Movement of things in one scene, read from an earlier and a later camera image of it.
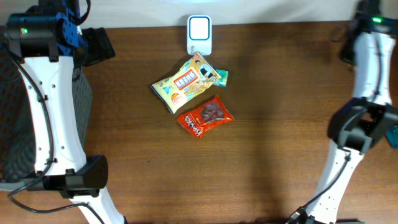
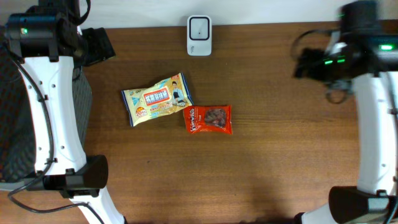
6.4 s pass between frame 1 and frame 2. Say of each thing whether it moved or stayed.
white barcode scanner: stayed
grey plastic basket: stayed
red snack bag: moved
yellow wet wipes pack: moved
